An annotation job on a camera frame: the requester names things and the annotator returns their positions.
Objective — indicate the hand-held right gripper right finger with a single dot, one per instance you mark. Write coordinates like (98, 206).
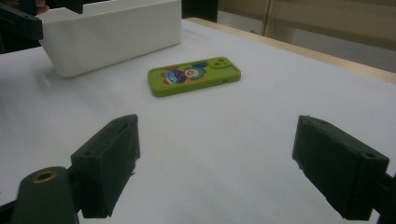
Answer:
(339, 168)

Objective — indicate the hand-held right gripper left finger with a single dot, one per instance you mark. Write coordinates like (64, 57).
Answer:
(106, 165)

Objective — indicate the white plastic storage box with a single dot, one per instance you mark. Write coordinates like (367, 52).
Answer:
(109, 40)

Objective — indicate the green cartoon phone case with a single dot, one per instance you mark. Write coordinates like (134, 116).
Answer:
(193, 77)

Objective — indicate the beige wooden shelf unit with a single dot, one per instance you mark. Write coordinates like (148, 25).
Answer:
(327, 18)

